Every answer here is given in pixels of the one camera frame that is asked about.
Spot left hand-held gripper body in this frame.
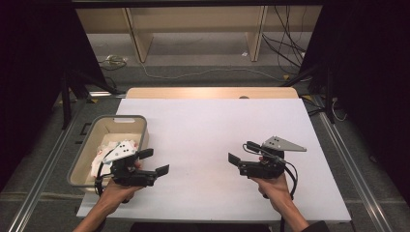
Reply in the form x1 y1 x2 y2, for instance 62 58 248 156
102 139 159 189

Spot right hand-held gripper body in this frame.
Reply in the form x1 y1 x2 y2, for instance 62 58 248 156
238 135 308 180

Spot white shorts with coloured dots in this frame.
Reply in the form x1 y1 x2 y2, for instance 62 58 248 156
90 138 140 179

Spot beige basket with grey rim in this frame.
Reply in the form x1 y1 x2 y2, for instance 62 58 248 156
67 114 150 194

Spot person's right hand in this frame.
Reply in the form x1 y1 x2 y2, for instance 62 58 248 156
250 156 292 212

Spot person's left hand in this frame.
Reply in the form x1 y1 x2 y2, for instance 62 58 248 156
96 159 145 211

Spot white board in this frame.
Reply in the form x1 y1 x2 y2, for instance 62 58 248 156
75 98 352 223

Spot person's dark clothing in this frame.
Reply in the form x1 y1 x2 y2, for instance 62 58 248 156
129 220 331 232

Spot light wooden table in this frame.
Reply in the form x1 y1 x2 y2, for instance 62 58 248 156
125 86 300 100

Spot black metal stand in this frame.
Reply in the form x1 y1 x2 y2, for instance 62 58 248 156
60 68 120 130
282 57 337 125

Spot black curtain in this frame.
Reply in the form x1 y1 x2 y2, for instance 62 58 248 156
0 0 107 191
299 0 410 207

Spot beige wooden desk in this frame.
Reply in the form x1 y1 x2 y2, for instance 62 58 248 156
75 6 323 63

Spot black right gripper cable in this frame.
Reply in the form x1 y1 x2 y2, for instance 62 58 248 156
242 142 300 232

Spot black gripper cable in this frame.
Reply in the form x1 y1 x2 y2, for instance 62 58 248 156
242 142 300 232
94 154 114 197

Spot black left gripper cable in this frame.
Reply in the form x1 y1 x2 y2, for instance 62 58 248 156
94 154 114 197

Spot aluminium floor rail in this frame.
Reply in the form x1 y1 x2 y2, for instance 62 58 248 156
6 109 83 232
317 96 395 232

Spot coiled pale cable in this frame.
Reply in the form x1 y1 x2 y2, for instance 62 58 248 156
98 54 130 72

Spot bundle of black cables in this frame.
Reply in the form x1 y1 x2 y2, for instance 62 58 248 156
261 5 308 75

